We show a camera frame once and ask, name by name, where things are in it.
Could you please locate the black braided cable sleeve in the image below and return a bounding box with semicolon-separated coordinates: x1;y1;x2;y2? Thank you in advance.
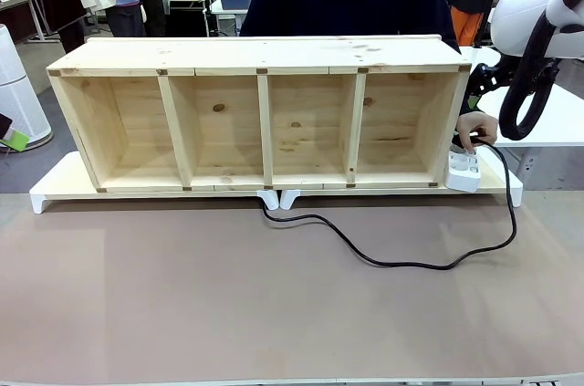
498;0;584;141

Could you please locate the light wooden four-compartment shelf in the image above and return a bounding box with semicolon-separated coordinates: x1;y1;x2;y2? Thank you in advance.
45;34;474;191

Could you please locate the white power strip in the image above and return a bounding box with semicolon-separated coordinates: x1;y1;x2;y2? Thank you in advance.
444;141;484;194

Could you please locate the person's bare left hand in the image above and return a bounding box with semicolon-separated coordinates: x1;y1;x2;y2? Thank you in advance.
455;112;499;154

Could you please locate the person in navy sweater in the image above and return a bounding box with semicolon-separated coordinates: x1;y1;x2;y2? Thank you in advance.
239;0;463;55

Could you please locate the white side table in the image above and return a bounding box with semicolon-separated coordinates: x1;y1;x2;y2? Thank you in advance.
458;46;584;177

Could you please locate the white background table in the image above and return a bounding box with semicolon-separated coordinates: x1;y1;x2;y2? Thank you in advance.
209;0;251;37

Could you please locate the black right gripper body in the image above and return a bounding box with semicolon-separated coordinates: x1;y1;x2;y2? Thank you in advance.
469;61;519;98

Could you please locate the white cylindrical air purifier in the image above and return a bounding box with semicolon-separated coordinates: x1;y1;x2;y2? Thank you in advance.
0;23;53;150

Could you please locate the black power cable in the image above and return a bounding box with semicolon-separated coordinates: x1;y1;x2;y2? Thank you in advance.
260;132;519;271

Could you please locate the green stand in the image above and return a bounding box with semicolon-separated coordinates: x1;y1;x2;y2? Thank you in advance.
0;111;29;153

